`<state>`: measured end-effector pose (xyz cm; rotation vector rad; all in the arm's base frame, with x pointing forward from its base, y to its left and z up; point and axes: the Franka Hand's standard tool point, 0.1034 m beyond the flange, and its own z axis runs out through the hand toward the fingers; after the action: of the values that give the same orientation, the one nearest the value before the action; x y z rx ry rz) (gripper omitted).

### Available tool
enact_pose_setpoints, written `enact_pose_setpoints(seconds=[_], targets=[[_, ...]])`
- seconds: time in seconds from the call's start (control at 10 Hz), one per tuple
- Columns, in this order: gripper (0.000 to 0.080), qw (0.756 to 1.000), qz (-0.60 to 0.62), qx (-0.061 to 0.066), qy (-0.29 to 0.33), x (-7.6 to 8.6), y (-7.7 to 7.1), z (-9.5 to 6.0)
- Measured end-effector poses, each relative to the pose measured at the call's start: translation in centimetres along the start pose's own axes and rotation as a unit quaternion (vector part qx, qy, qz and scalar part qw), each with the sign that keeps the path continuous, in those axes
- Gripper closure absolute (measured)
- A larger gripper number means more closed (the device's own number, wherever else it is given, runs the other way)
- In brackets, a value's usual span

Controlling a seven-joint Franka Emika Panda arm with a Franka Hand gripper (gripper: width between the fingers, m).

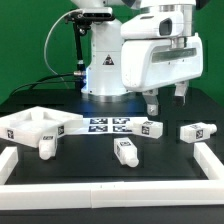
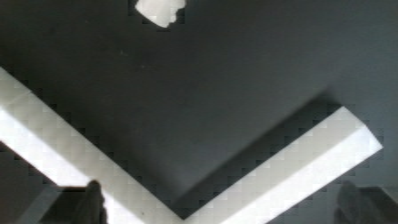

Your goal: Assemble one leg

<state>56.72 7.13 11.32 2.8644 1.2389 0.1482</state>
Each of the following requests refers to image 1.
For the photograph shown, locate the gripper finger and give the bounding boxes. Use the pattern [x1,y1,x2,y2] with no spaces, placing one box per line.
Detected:
[143,89,159,116]
[173,81,189,106]

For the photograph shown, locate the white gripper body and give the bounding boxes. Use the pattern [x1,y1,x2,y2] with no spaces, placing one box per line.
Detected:
[121,13,203,92]

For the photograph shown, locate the white square tabletop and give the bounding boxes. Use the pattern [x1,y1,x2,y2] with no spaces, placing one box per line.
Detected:
[0,106,83,148]

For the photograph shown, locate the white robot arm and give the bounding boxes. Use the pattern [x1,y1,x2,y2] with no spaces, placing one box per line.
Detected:
[71,0,211,116]

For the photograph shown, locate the paper sheet with markers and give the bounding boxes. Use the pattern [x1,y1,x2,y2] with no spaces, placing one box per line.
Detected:
[71,117,147,135]

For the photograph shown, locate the white U-shaped fence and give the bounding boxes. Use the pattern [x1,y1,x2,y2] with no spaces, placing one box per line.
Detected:
[0,142,224,210]

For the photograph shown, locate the black camera on stand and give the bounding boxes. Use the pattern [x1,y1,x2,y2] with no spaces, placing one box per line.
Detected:
[64,8,115,90]

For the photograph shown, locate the grey cable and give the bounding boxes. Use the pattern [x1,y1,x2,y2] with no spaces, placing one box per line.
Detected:
[43,9,83,89]

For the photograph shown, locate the black cables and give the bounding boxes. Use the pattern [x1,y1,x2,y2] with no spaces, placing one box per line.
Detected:
[8,73,84,98]

